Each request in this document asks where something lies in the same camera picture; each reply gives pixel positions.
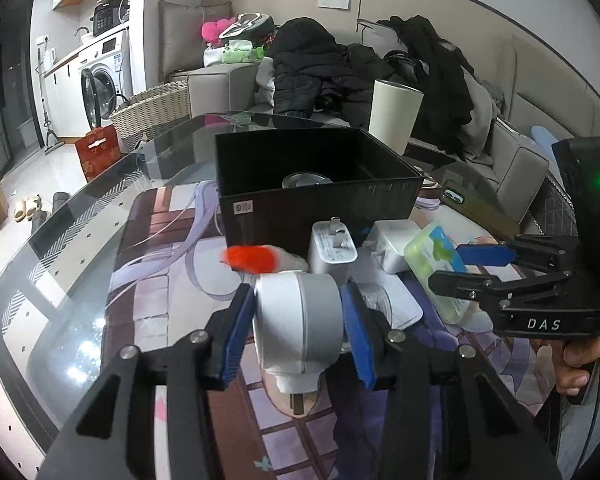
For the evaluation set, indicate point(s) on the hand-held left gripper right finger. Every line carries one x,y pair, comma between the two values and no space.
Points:
357,337

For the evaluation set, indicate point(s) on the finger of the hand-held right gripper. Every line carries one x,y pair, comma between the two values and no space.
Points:
485,255
460,285

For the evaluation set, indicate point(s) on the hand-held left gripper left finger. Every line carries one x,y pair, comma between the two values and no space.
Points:
237,337

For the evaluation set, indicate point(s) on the green white plastic case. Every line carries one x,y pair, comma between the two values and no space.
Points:
432,255

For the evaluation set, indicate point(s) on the grey tape roll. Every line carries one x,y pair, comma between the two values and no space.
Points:
297,320

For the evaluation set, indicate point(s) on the orange capped white tube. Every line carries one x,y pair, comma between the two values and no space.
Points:
250,259

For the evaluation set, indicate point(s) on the white charger plug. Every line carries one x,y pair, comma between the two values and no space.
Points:
330,255

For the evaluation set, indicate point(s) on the black storage box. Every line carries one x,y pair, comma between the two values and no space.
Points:
300,210

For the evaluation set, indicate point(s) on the person's right hand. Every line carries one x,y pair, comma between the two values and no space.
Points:
577,357

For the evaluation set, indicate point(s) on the olive green phone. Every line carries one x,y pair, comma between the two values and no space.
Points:
480,207

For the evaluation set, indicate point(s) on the white paper packet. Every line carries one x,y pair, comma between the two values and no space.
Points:
402,307

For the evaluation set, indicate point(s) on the printed desk mat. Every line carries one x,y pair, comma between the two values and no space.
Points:
170,300

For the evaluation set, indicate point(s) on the white square power adapter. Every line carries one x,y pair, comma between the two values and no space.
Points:
392,245

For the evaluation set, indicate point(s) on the brown white coaster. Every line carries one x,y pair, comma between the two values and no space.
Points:
430,187

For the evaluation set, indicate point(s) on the light blue cushion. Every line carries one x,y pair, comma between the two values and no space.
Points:
544,139

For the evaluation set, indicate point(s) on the grey garment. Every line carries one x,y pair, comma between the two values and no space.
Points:
480,120

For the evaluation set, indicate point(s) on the cream tumbler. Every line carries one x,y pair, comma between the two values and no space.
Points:
392,117

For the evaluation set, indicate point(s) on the black clothes pile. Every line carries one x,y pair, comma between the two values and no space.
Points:
440,75

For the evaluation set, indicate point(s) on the grey shoes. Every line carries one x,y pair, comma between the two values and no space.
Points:
55,205

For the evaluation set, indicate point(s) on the wicker basket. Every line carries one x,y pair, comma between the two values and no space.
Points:
150,115

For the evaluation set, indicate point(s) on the beige slippers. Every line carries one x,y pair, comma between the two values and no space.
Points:
26,207

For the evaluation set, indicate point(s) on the grey sofa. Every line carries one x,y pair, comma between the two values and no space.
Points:
220,87

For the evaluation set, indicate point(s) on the green tissue pack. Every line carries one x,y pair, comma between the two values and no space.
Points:
240,53

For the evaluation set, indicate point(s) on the mop stand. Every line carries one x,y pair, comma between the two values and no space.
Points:
47,125

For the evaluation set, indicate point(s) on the white washing machine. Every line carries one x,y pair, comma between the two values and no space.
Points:
107,75

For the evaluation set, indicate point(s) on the grey pillow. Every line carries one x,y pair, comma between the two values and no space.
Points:
185,35

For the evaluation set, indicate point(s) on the pink plush toy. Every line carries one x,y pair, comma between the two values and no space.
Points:
215,30

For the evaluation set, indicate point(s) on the black white round bag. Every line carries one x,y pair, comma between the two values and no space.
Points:
247,25

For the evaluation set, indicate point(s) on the dark glass door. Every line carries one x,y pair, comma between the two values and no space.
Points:
5,90

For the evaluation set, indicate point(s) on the black microwave oven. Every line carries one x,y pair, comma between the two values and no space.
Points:
107,19

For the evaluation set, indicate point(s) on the white wall socket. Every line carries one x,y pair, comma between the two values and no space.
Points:
333,1

